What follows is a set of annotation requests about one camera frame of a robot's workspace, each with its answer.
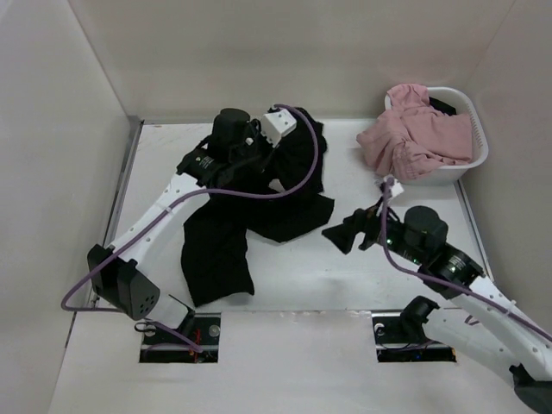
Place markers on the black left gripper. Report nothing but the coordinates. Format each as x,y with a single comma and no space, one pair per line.
269,152

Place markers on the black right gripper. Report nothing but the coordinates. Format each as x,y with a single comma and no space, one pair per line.
360,220

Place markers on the black trousers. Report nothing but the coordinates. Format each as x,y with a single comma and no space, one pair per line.
213,257

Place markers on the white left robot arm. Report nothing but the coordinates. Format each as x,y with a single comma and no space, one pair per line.
119,273

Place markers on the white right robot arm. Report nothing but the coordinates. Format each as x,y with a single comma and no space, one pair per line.
496,333

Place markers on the pink trousers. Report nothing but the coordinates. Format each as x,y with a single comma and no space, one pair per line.
413,138

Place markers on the white laundry basket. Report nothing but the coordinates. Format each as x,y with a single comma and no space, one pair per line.
457,102

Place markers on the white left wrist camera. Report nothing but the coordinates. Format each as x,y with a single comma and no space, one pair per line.
278,125

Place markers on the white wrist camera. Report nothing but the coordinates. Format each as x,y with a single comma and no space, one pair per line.
391,187
278,125

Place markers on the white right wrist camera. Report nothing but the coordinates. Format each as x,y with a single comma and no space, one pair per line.
391,187

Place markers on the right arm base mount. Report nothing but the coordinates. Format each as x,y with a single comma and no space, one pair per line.
396,344

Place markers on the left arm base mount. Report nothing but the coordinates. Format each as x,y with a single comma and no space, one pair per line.
196,341

